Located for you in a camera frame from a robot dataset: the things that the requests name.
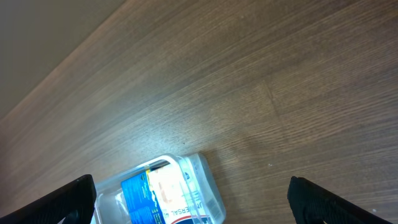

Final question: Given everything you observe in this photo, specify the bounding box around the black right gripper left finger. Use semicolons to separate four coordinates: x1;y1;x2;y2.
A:
1;174;96;224

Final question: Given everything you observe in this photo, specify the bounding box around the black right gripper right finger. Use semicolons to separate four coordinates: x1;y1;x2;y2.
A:
287;176;391;224

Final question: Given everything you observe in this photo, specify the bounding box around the blue box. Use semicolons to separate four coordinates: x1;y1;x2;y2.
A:
121;171;166;224

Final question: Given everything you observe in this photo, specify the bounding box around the white plaster box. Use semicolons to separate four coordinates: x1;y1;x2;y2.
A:
146;164;212;224

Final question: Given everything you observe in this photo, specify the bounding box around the clear plastic container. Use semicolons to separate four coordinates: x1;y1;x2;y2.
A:
91;154;226;224

